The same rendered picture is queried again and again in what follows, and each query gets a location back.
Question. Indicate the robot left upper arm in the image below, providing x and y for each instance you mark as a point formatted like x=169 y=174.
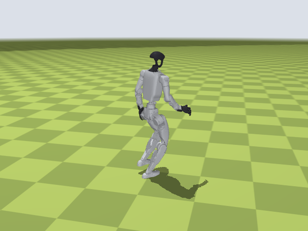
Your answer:
x=138 y=88

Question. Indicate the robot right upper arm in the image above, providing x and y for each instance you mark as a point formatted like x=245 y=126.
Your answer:
x=164 y=80

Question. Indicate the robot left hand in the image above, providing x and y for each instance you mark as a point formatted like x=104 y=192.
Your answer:
x=140 y=111

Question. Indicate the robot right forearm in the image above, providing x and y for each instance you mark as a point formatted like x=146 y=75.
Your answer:
x=174 y=104

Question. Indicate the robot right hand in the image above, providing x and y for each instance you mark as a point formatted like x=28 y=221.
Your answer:
x=185 y=109

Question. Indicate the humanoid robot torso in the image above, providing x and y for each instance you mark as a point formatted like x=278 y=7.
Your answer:
x=152 y=91

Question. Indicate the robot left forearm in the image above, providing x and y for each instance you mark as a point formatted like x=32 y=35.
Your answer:
x=139 y=100

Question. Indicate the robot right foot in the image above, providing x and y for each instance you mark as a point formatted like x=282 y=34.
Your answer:
x=152 y=174

